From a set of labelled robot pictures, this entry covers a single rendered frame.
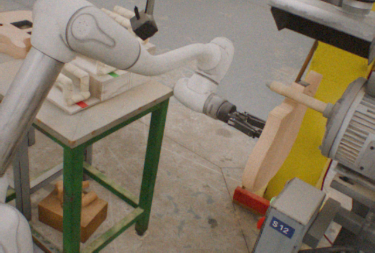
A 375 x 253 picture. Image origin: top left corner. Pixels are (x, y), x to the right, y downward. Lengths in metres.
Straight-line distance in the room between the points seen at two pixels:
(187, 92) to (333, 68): 0.92
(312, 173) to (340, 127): 1.32
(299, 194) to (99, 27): 0.66
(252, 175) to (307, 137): 1.08
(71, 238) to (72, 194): 0.25
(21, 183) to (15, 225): 1.09
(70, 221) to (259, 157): 0.83
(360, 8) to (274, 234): 0.64
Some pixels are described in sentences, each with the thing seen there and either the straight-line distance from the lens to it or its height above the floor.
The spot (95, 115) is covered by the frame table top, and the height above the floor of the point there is 0.93.
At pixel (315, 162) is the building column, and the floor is 0.50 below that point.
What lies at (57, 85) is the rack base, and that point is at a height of 0.94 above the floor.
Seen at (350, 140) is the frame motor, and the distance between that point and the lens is 1.16.
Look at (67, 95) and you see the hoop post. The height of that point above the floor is 0.99.
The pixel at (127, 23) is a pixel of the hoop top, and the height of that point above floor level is 1.20.
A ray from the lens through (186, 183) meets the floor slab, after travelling 2.74.
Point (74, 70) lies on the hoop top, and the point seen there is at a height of 1.05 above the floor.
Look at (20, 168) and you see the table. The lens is 2.17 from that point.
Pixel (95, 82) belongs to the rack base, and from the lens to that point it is 1.65.
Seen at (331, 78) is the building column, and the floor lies 0.99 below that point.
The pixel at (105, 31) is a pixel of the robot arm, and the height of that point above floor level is 1.42.
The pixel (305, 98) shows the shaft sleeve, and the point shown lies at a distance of 1.28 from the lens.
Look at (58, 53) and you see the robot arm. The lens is 1.17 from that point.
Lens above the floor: 1.81
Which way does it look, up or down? 32 degrees down
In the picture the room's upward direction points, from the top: 12 degrees clockwise
